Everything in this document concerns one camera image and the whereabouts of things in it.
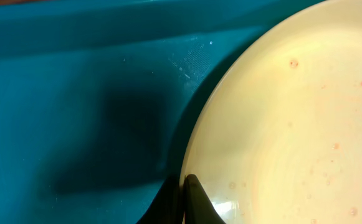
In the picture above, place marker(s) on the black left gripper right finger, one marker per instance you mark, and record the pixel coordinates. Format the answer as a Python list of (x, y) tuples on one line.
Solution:
[(198, 208)]

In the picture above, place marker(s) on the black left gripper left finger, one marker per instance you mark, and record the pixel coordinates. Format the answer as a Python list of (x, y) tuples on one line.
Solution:
[(166, 205)]

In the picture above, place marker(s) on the yellow-green plate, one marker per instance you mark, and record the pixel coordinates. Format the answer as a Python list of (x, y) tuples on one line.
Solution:
[(280, 138)]

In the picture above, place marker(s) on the teal plastic tray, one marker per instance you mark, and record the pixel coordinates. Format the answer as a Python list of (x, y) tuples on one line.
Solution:
[(98, 98)]

